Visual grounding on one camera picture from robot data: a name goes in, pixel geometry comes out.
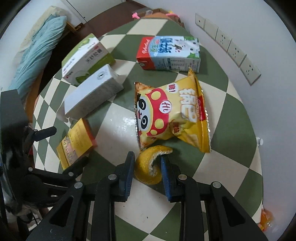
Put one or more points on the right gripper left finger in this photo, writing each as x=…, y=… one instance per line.
x=88, y=210

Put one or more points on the light blue duvet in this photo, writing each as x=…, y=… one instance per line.
x=37, y=55

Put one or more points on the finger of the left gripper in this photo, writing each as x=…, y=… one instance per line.
x=34, y=135
x=67, y=177

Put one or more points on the yellow flat box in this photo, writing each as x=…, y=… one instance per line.
x=78, y=142

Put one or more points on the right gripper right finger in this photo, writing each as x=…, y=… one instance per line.
x=226, y=218

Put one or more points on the grey white long box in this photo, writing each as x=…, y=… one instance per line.
x=94, y=91

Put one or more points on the brown cardboard box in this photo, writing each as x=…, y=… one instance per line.
x=177, y=20

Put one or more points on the pink plastic hanger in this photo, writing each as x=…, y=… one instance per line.
x=155, y=15

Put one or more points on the red blue milk carton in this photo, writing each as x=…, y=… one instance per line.
x=174, y=53

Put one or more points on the white wall socket strip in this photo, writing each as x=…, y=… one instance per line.
x=240, y=58

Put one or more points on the green white tissue box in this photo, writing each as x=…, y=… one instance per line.
x=88, y=56

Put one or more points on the orange peel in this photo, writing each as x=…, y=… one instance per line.
x=145, y=170

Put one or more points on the green white checkered mat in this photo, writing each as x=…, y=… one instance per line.
x=234, y=160

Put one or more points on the yellow panda snack bag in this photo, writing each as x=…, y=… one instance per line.
x=176, y=109

